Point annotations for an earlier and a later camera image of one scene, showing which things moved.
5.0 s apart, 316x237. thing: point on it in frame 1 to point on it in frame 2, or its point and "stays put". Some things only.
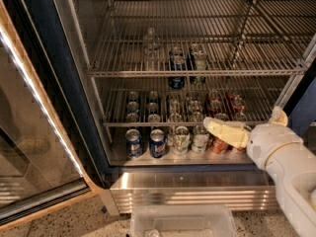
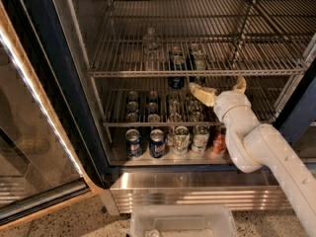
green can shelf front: x=197 y=61 stays put
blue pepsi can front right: x=157 y=143 stays put
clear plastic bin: x=182 y=220 stays put
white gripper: x=271 y=144 to x=227 y=103
